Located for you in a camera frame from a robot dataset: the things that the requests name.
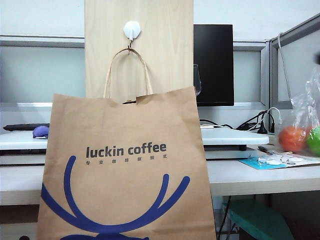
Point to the white desk riser platform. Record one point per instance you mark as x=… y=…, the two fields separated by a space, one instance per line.
x=230 y=137
x=20 y=147

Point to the white adhesive wall hook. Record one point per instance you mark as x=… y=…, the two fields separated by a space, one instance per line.
x=132 y=29

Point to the purple cloth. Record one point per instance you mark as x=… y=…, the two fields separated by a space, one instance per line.
x=41 y=132

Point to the blue hook packaging card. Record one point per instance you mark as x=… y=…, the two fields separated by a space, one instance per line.
x=255 y=163

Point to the green round fruit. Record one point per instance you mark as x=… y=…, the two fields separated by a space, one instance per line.
x=314 y=142

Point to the clear plastic bag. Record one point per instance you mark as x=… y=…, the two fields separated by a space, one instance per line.
x=303 y=110

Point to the light wooden board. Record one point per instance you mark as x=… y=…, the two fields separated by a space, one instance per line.
x=162 y=50

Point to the orange round fruit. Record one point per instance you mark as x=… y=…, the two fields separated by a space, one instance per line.
x=291 y=138

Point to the clear wine glass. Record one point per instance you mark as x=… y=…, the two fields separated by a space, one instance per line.
x=198 y=80

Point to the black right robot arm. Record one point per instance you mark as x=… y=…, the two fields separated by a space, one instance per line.
x=317 y=57

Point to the black keyboard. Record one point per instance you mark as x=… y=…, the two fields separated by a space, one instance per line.
x=25 y=126

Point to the grey cubicle back partition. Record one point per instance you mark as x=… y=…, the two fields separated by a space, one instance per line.
x=247 y=75

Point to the green plastic bin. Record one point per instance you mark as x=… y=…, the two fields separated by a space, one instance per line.
x=257 y=222

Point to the grey cubicle side partition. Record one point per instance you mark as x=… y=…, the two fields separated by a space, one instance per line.
x=277 y=75

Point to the brown luckin coffee paper bag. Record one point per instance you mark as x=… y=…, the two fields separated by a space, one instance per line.
x=125 y=175

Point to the black computer monitor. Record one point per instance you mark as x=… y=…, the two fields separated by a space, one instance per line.
x=215 y=62

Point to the white flat adapter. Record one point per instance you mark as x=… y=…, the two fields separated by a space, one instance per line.
x=207 y=126

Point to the black pen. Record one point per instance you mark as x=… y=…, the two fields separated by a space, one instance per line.
x=265 y=149

